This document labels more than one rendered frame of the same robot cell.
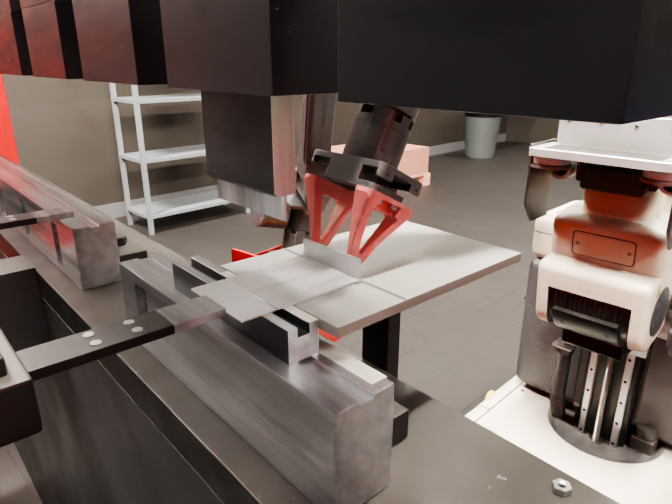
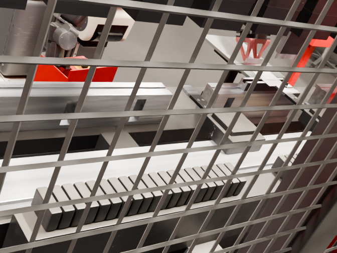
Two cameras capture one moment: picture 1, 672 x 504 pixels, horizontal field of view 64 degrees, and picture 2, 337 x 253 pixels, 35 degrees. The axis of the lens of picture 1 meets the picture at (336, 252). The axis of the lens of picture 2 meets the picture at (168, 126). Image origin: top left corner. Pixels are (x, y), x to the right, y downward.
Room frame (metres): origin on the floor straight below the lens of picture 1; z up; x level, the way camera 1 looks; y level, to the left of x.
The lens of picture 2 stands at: (0.86, 1.66, 1.59)
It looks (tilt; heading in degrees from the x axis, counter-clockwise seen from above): 29 degrees down; 263
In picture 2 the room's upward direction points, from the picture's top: 25 degrees clockwise
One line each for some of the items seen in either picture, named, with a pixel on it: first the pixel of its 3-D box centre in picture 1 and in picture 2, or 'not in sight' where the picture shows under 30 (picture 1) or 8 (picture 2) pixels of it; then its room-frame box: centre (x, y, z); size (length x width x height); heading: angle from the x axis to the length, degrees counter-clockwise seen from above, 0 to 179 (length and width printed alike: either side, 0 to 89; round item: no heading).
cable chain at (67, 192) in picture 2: not in sight; (151, 191); (0.75, 0.88, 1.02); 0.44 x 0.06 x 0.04; 41
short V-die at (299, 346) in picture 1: (236, 302); (264, 84); (0.46, 0.09, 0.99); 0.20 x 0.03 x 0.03; 41
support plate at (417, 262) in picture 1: (375, 263); (242, 56); (0.53, -0.04, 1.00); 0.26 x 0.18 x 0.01; 131
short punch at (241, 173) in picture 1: (247, 150); (291, 45); (0.43, 0.07, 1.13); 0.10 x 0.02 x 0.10; 41
